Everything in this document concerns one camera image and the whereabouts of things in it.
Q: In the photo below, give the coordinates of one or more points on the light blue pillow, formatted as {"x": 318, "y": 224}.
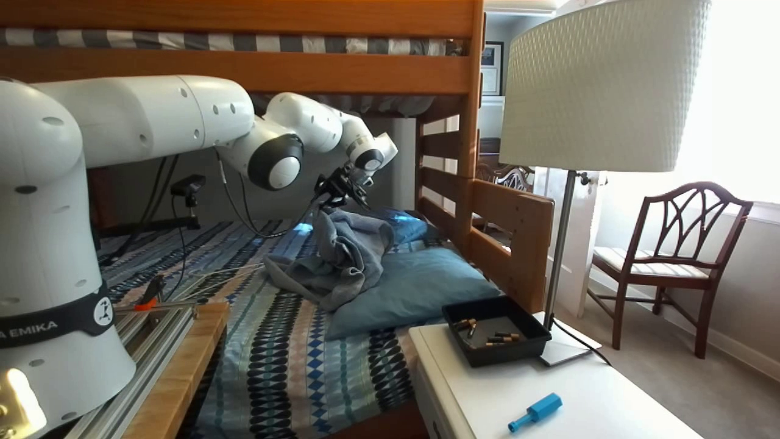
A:
{"x": 423, "y": 295}

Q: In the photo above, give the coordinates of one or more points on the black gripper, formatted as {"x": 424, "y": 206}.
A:
{"x": 344, "y": 187}

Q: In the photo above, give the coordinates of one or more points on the aluminium rail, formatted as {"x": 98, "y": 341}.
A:
{"x": 105, "y": 392}

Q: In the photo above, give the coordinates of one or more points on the black plastic tray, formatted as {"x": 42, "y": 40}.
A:
{"x": 495, "y": 356}

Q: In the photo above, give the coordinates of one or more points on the striped bunk mattress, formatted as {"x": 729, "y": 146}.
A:
{"x": 244, "y": 40}

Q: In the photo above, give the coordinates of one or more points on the dark wooden chair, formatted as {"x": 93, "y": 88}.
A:
{"x": 650, "y": 271}

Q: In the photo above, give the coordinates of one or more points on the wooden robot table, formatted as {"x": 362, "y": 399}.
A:
{"x": 161, "y": 382}

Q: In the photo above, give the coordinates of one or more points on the framed wall picture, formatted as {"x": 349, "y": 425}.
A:
{"x": 490, "y": 69}

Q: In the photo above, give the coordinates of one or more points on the black camera on stand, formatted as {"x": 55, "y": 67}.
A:
{"x": 185, "y": 187}

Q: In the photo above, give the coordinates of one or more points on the blue pen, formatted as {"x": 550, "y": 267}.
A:
{"x": 536, "y": 412}

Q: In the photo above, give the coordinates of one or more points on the white nightstand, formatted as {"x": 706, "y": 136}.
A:
{"x": 503, "y": 399}

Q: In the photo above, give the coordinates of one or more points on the wooden bunk bed frame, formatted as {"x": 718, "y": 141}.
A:
{"x": 521, "y": 236}

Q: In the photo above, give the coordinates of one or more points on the small brass hardware piece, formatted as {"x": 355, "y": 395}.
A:
{"x": 503, "y": 335}
{"x": 467, "y": 327}

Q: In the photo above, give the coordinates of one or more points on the grey towel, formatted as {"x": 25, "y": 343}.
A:
{"x": 324, "y": 259}

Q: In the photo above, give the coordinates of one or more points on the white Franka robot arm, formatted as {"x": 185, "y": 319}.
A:
{"x": 123, "y": 123}

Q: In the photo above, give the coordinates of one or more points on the patterned blue striped bedspread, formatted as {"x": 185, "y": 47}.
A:
{"x": 283, "y": 367}

